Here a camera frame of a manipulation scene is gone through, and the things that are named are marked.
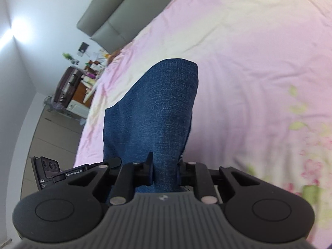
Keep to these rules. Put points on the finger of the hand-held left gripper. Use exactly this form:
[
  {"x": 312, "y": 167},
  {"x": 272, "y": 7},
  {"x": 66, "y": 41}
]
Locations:
[{"x": 115, "y": 162}]

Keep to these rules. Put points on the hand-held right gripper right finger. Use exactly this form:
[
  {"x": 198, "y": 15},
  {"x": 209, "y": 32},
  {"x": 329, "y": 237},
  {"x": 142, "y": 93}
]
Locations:
[{"x": 186, "y": 172}]

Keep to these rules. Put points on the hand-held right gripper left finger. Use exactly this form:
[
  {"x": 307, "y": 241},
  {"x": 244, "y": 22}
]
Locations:
[{"x": 146, "y": 172}]

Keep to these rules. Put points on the blue denim pants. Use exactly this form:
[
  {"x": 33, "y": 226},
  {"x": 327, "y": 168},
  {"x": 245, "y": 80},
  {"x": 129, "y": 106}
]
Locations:
[{"x": 155, "y": 109}]

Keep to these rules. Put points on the white box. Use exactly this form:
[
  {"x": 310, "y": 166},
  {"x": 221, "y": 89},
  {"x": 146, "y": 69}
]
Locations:
[{"x": 77, "y": 110}]

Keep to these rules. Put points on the standing fan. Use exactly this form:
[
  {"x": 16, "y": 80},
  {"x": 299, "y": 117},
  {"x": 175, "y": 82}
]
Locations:
[{"x": 50, "y": 103}]

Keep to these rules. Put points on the wooden bedside table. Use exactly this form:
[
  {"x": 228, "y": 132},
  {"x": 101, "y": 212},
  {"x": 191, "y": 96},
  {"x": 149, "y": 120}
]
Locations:
[{"x": 79, "y": 94}]

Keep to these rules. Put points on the brown cloth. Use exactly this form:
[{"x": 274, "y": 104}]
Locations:
[{"x": 114, "y": 57}]

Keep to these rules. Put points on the green potted plant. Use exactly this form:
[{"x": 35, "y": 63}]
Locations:
[{"x": 68, "y": 56}]

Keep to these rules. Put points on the pink floral blanket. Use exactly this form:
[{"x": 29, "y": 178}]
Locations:
[{"x": 246, "y": 57}]

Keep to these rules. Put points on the grey padded headboard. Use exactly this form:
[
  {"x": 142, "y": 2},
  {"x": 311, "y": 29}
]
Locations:
[{"x": 116, "y": 23}]

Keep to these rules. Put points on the dark picture frame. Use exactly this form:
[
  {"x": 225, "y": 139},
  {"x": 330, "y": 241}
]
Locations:
[{"x": 83, "y": 47}]

